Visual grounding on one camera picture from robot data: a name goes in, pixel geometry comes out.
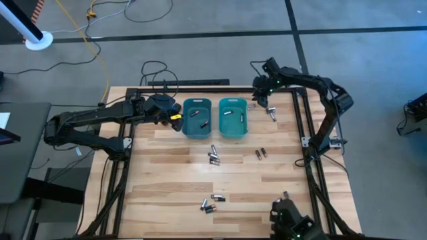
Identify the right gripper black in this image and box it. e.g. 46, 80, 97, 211
252, 75, 280, 109

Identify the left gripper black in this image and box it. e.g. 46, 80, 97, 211
142, 96, 185, 132

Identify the blue plastic bin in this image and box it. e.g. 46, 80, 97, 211
181, 97, 213, 140

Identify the green plastic bin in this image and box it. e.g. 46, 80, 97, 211
218, 97, 249, 139

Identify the black power strip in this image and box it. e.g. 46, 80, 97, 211
147, 79, 231, 87

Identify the black device with green lights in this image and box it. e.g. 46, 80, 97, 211
269, 198, 330, 240

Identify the black equipment box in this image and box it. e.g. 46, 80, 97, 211
396, 92, 427, 137

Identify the white pole with round base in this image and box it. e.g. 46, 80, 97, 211
0, 0, 54, 52

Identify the grey desk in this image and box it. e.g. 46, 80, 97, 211
0, 101, 53, 205

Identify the dark tablet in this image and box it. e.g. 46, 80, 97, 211
0, 128, 22, 146

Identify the white paper sheet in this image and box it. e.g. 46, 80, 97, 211
0, 112, 12, 130

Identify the orange black striped board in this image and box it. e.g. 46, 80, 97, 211
31, 0, 46, 25

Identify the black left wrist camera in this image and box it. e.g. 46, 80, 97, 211
148, 93, 177, 113

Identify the black aluminium table frame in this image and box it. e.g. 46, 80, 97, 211
79, 85, 363, 240

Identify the yellow cable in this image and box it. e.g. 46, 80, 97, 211
54, 0, 111, 104

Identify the black floor cable loop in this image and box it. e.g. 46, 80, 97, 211
123, 0, 174, 24

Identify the long black floor cable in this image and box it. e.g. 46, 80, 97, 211
0, 16, 102, 76

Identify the white floor cable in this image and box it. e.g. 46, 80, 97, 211
49, 0, 134, 34

